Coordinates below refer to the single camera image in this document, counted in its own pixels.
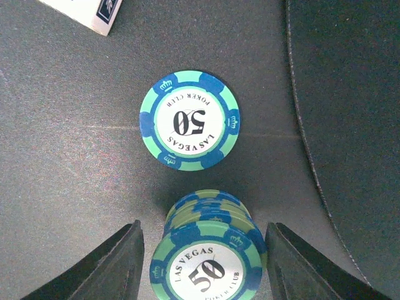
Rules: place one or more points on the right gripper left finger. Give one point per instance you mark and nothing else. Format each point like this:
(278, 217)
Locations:
(111, 271)

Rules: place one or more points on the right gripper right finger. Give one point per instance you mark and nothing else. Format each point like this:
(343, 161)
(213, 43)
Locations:
(297, 270)

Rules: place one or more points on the green poker chip stack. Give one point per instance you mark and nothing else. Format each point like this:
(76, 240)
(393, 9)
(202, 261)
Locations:
(211, 249)

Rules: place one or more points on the single green poker chip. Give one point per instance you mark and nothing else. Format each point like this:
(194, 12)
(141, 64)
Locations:
(189, 120)

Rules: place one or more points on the round black poker mat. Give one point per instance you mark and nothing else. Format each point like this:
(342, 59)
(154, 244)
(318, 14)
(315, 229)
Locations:
(344, 58)

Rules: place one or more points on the playing card deck box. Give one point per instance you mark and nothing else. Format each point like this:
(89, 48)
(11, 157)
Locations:
(97, 15)

